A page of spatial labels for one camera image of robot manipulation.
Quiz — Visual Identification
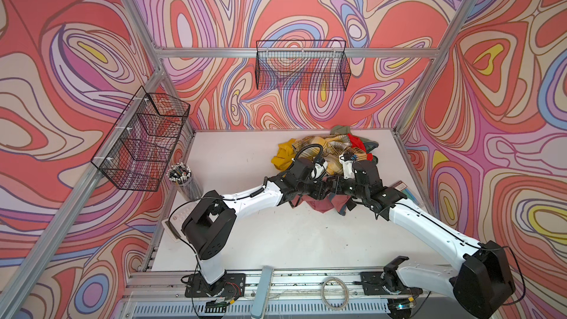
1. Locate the coiled beige cable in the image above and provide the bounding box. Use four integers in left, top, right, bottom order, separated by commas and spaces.
320, 276, 351, 312

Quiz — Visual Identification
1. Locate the grey rail handle bracket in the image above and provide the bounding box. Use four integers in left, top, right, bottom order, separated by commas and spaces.
250, 266, 274, 319

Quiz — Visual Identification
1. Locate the back black wire basket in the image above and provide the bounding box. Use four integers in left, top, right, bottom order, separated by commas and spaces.
255, 38, 351, 92

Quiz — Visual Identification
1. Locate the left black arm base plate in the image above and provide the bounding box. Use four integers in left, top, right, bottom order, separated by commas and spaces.
181, 272, 246, 298

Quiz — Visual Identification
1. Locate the bright red cloth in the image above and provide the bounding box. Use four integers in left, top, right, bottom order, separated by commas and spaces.
347, 134, 374, 161

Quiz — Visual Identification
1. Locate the left black wire basket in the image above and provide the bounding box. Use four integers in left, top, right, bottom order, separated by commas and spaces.
91, 87, 190, 192

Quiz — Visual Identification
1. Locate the clear cup of pens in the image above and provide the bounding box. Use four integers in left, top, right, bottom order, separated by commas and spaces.
167, 162, 203, 202

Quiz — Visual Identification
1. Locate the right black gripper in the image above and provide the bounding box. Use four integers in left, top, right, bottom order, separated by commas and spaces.
325, 173, 369, 201

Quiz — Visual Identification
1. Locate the maroon printed t-shirt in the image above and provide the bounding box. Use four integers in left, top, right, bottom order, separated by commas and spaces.
289, 193, 356, 216

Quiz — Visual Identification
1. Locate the black wire basket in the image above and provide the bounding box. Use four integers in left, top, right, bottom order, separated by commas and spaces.
91, 87, 190, 192
255, 38, 351, 92

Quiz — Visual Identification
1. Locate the olive grey cloth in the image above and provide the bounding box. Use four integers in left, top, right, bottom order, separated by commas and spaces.
330, 126, 351, 135

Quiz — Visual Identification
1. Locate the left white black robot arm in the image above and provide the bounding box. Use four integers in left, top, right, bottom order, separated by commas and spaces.
180, 143, 326, 287

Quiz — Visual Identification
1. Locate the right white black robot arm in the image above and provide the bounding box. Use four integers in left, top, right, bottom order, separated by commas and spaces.
332, 154, 515, 318

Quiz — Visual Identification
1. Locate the colourful striped booklet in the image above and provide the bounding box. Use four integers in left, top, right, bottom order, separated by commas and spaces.
391, 181, 421, 207

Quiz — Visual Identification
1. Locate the aluminium front rail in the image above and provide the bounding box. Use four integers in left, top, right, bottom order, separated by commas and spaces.
120, 261, 457, 302

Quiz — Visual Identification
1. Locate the yellow plaid flannel shirt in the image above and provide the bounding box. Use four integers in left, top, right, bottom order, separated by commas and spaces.
294, 135, 359, 175

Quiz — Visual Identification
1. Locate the dark green cloth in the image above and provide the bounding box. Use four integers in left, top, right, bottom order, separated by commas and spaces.
363, 140, 379, 154

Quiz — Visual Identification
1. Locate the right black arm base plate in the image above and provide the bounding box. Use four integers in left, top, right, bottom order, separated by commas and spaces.
360, 271, 423, 297

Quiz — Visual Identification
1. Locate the white desk calculator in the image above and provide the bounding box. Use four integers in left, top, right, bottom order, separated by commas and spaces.
162, 207, 191, 242

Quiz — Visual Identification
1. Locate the plain maroon cloth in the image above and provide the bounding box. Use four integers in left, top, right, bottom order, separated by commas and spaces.
301, 195, 337, 214

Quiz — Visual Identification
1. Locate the mustard yellow cloth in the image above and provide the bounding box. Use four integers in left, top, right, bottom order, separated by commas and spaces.
271, 138, 296, 171

